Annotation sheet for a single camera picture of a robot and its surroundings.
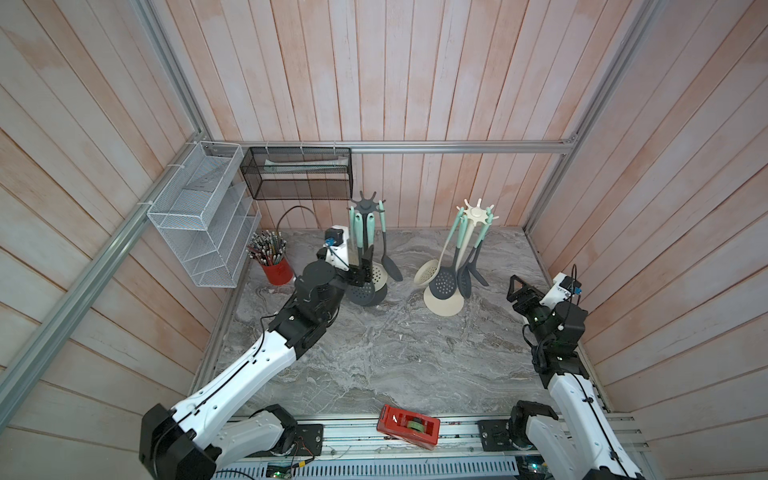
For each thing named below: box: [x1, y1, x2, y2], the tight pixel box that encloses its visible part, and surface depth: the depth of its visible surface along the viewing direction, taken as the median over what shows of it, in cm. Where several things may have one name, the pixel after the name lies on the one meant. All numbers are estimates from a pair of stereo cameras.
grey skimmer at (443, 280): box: [429, 216, 469, 300], surface depth 88 cm
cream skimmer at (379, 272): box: [366, 213, 388, 292], surface depth 92 cm
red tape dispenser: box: [376, 404, 441, 451], surface depth 73 cm
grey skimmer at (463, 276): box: [457, 222, 489, 299], surface depth 86 cm
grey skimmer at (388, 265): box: [378, 200, 403, 282], surface depth 90 cm
